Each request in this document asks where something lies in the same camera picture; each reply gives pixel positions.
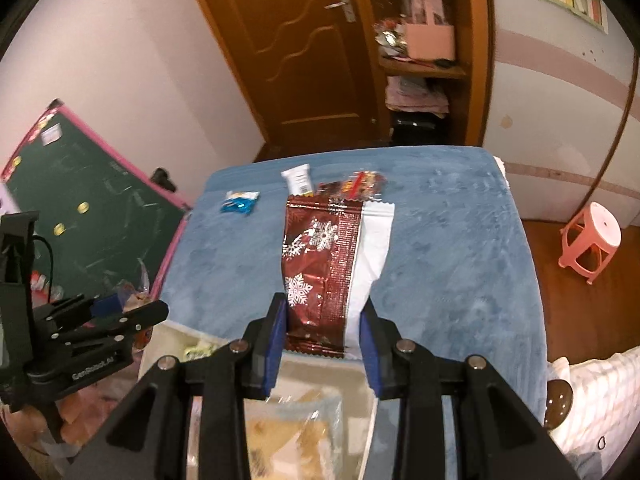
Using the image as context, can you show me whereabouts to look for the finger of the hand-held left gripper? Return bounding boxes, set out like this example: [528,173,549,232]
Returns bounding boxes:
[37,296,123,331]
[55,301,170,348]

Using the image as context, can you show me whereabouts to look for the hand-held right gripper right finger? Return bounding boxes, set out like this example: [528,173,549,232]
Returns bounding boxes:
[360,301,581,480]

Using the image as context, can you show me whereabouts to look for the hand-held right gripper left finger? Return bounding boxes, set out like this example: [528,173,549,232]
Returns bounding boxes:
[67,292,288,480]

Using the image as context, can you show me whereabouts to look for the small clear snack packet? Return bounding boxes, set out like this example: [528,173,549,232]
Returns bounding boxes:
[117,257,153,348]

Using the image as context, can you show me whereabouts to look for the white storage box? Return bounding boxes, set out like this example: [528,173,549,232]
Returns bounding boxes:
[137,322,376,480]

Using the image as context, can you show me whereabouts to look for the green pastry packet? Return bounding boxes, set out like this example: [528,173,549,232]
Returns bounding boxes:
[180,340,226,361]

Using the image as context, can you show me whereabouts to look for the large clear bread packet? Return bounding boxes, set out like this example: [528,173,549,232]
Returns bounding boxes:
[245,392,346,480]

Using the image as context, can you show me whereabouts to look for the white and red snack packet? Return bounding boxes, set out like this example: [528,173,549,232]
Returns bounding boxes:
[282,195,396,358]

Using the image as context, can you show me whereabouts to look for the pink framed chalkboard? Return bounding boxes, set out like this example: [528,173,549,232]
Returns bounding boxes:
[0,100,193,306]

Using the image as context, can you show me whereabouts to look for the blue textured blanket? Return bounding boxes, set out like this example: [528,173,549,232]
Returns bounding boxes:
[150,145,548,480]

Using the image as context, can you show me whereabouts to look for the small blue snack packet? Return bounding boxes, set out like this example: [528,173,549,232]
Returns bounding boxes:
[220,190,261,216]

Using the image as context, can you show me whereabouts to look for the red clear snack packet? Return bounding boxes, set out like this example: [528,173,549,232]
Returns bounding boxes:
[317,171,387,200]

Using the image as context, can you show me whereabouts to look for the white orange snack packet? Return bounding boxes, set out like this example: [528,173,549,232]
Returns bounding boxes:
[281,166,315,197]

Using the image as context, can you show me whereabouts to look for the brown round knob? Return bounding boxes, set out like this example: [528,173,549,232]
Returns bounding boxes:
[545,379,573,431]

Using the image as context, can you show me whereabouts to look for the white quilt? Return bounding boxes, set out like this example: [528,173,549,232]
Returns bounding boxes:
[547,345,640,480]

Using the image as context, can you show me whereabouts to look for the black bag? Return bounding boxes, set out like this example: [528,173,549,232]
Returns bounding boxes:
[390,110,453,143]

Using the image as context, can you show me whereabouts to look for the pink plastic stool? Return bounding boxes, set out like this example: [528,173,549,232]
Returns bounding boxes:
[559,201,622,286]

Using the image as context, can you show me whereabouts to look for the folded pink clothes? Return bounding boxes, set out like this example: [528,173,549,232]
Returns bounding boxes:
[385,76,451,113]

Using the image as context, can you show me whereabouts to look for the brown wooden door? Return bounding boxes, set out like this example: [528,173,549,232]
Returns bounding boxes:
[180,0,386,148]

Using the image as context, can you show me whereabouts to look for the wooden shelf unit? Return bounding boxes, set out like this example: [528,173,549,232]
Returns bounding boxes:
[355,0,493,146]

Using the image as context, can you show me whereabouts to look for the crumpled foil wrapper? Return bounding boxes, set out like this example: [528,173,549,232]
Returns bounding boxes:
[375,17,408,56]

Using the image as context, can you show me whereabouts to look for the pink bag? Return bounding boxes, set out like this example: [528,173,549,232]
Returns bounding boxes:
[402,0,457,61]

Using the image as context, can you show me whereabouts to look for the metal door handle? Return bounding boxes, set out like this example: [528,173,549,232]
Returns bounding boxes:
[325,0,357,23]

